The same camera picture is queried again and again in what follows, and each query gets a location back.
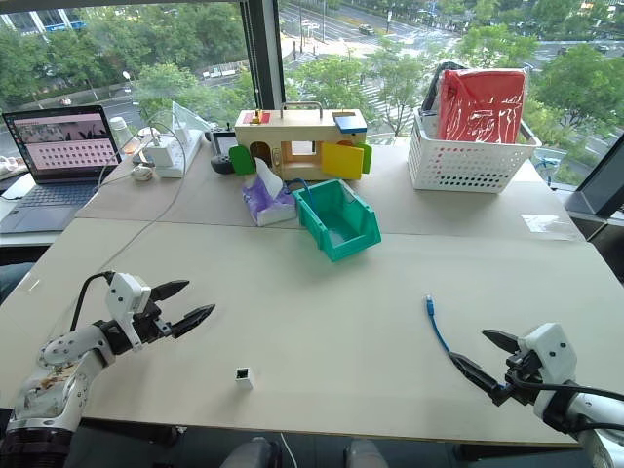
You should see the red plastic-wrapped bag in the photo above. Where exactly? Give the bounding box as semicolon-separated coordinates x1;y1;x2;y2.
435;67;530;145

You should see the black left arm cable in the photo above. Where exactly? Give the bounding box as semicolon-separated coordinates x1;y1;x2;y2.
69;271;116;333

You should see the purple tissue pack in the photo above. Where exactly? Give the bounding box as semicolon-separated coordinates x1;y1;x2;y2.
240;156;298;228

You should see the white power strip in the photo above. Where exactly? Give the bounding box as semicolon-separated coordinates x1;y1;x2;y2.
145;126;206;179

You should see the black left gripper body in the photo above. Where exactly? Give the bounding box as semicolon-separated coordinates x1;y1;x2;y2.
131;301;176;349

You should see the thin white cable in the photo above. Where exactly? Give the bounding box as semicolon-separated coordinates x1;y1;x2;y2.
96;122;190;275

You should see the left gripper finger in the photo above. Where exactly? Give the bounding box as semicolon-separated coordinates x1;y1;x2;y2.
170;303;217;340
148;279;191;305

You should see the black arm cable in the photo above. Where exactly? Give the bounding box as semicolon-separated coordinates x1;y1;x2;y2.
69;271;116;333
506;375;624;406

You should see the clear bottle with white cap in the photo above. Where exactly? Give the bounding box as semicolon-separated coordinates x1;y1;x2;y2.
107;116;137;157

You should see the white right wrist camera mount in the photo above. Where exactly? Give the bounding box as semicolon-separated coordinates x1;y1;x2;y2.
516;322;579;416

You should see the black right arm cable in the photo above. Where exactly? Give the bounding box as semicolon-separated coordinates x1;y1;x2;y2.
506;375;624;406

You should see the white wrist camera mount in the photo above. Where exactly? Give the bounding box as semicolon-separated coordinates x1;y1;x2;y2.
105;272;153;352
516;322;579;416

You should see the white perforated plastic basket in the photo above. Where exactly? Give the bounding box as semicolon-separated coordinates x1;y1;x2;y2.
407;107;544;195

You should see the white power adapter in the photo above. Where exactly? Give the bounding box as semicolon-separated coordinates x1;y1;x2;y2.
145;137;173;171

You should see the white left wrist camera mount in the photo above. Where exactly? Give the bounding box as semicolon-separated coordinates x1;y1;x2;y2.
105;272;153;352

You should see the black remote controller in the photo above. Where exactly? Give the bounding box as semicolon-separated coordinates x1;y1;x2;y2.
209;125;239;176

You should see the open laptop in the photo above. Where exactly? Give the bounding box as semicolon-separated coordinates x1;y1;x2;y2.
0;103;124;236

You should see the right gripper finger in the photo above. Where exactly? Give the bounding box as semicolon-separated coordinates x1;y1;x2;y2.
448;351;512;408
481;329;523;354

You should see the green plastic storage bin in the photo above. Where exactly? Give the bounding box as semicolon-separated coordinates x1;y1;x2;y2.
292;177;383;264

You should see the blue Ethernet cable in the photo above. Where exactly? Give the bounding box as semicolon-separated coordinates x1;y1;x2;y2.
422;293;508;393

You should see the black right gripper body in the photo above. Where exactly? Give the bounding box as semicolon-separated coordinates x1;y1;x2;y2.
503;350;544;407

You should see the dark window frame pillar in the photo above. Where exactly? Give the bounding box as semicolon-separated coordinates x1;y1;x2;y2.
240;0;287;112

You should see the clear plastic film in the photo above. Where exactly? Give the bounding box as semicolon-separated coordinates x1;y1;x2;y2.
519;213;580;242

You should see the clear plastic triangle sheet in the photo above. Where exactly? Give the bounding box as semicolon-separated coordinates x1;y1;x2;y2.
170;99;216;134

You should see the black bag strap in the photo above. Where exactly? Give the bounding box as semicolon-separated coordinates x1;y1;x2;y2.
420;59;470;117

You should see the black monitor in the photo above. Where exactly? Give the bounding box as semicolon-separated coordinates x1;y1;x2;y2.
564;127;624;230

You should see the wooden box with coloured doors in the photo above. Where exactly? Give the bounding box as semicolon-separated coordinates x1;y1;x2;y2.
228;101;374;183

